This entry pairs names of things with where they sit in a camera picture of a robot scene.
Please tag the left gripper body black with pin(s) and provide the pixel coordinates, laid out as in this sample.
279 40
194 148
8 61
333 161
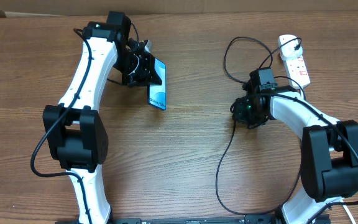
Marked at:
135 70

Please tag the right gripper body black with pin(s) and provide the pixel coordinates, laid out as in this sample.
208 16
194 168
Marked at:
248 114

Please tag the Samsung Galaxy smartphone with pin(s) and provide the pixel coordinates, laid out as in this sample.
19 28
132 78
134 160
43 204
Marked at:
157 93

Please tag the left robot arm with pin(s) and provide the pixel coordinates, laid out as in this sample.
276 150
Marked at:
74 131

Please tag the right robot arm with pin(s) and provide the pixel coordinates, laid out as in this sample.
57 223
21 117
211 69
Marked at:
329 149

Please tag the white charger plug adapter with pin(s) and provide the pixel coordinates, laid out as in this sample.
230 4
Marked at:
290 47

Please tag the white power strip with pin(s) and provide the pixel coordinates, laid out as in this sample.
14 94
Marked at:
296 70

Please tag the brown cardboard backdrop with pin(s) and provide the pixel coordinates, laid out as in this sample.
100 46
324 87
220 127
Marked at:
101 7

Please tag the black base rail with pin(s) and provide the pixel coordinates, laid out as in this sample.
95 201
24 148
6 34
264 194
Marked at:
191 221

